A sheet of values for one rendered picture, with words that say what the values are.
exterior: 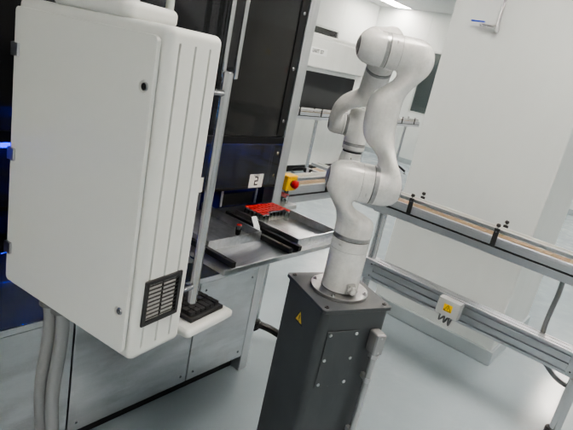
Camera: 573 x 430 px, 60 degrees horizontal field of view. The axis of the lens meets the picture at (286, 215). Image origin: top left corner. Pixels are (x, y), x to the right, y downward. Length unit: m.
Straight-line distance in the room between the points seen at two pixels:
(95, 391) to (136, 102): 1.30
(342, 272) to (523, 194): 1.79
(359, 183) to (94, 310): 0.80
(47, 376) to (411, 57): 1.38
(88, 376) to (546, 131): 2.58
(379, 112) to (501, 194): 1.82
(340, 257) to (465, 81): 1.96
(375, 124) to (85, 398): 1.42
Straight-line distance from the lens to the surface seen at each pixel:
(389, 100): 1.50
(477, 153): 3.25
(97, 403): 2.14
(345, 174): 1.49
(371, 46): 1.49
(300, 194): 2.62
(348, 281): 1.59
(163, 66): 1.04
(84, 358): 1.98
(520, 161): 3.18
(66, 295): 1.35
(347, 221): 1.53
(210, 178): 1.23
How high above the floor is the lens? 1.53
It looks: 17 degrees down
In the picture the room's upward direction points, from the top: 12 degrees clockwise
